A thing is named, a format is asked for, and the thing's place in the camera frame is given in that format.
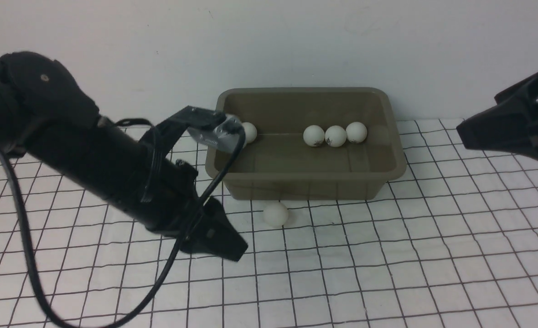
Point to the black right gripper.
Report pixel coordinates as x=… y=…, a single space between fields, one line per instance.
x=509 y=126

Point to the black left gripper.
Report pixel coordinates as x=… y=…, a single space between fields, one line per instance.
x=201 y=224

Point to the white ping-pong ball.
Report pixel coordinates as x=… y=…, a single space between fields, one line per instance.
x=356 y=132
x=250 y=132
x=275 y=214
x=335 y=136
x=314 y=136

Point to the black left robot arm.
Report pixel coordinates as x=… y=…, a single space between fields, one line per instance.
x=44 y=113

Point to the olive plastic storage bin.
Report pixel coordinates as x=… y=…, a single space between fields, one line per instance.
x=278 y=165

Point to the white grid-pattern table mat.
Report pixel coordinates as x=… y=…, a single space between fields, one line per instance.
x=451 y=244

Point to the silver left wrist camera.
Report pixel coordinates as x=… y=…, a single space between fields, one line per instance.
x=214 y=129

